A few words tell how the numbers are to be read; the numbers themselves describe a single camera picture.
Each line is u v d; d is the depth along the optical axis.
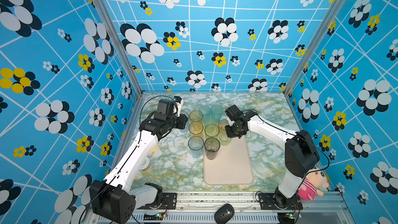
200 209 0.73
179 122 0.68
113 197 0.38
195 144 0.85
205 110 1.05
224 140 0.93
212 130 0.88
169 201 0.74
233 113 0.72
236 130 0.75
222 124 0.95
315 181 0.74
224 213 0.68
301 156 0.46
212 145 0.86
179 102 0.68
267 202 0.72
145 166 0.78
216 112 0.96
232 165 0.87
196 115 0.92
